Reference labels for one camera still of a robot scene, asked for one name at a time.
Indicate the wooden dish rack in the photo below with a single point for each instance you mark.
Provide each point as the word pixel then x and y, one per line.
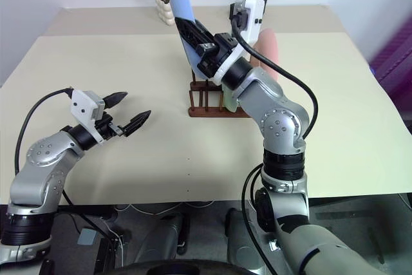
pixel 212 113

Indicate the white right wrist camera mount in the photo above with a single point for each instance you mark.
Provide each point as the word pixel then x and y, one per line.
pixel 254 27

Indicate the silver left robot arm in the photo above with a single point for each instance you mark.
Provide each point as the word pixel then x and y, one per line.
pixel 38 159

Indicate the blue plate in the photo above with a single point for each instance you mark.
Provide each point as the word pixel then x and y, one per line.
pixel 180 1

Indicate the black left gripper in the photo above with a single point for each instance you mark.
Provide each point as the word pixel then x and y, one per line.
pixel 107 128

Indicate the green plate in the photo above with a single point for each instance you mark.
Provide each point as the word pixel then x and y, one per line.
pixel 229 101

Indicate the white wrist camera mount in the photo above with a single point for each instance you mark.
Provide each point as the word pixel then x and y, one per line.
pixel 254 27
pixel 82 104

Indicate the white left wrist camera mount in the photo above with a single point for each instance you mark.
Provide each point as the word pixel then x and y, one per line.
pixel 82 104

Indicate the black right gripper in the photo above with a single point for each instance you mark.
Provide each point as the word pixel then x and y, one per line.
pixel 219 51

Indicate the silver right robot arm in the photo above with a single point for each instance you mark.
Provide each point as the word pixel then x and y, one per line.
pixel 277 120

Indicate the small grey box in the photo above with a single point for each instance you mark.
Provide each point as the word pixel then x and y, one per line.
pixel 87 237

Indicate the pink-red plate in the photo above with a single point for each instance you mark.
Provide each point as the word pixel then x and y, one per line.
pixel 270 49

